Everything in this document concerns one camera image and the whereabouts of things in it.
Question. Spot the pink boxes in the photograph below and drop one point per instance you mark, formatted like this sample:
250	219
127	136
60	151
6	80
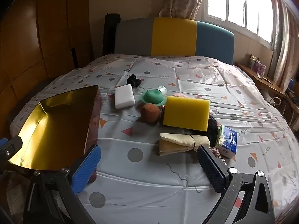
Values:
259	66

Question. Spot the white sponge block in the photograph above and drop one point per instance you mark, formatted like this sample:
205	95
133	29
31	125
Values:
124	96

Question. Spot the black scrunchie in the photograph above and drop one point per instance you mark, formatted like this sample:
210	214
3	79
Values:
133	80

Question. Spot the striped side curtain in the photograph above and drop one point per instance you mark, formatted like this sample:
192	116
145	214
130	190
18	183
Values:
287	46

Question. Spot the pink towel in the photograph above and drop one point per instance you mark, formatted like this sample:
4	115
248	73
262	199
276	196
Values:
179	95

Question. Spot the maroon gift box gold interior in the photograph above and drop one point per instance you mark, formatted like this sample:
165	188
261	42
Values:
58	126

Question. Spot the beige cloth bundle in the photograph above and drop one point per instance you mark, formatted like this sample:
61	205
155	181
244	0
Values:
177	142

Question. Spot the black wig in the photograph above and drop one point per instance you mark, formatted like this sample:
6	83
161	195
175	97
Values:
213	130

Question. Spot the blue tissue packet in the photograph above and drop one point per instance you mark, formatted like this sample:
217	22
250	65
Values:
227	142

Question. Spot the patterned bed sheet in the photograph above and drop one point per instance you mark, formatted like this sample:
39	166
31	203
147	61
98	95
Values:
163	179

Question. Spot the green felt hat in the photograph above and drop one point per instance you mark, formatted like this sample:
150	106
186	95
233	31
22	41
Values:
153	96

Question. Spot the window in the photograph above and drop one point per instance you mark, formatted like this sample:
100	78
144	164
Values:
233	0

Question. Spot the wooden wardrobe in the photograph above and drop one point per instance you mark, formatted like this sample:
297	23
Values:
35	39

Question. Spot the brown makeup sponge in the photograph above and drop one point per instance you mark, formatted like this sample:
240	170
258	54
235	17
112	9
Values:
150	113

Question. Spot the yellow sponge block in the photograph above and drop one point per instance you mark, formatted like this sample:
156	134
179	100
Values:
185	113

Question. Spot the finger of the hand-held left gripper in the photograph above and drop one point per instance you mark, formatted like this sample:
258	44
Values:
9	148

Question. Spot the black narrow post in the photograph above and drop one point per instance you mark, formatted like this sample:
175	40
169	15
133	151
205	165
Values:
74	58

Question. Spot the clear plastic container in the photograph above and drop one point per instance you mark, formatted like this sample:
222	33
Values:
162	89

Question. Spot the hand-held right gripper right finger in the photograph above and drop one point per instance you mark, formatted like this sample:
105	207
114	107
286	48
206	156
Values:
211	170

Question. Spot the wooden side desk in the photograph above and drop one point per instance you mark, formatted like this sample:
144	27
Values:
268	84

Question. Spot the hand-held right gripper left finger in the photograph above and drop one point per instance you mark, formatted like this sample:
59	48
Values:
86	170

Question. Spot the grey yellow blue headboard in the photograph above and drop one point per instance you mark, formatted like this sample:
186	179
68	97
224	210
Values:
172	36

